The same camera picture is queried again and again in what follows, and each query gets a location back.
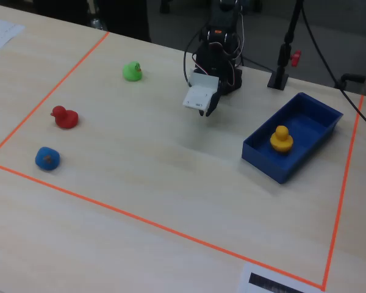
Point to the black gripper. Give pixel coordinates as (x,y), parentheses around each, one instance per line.
(213,103)

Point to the yellow rubber duck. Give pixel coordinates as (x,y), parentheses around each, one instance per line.
(281,138)

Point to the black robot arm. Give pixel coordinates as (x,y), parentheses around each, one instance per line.
(224,21)

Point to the blue plastic box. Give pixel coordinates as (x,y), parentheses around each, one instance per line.
(262,158)

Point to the green rubber duck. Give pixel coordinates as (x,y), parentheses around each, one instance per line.
(131,72)

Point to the red rubber duck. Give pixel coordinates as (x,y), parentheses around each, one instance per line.
(65,117)

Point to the blue rubber duck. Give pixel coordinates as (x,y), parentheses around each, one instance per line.
(47,158)

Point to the red clamp knob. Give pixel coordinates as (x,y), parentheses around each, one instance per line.
(296,58)

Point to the orange tape strip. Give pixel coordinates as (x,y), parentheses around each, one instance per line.
(158,225)
(48,93)
(343,183)

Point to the black tube bar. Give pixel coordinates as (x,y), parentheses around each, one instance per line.
(353,77)

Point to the white barcode label paper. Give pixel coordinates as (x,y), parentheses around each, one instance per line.
(262,280)

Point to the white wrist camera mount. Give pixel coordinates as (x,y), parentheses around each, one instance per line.
(199,94)

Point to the black camera stand pole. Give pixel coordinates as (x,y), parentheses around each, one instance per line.
(282,61)

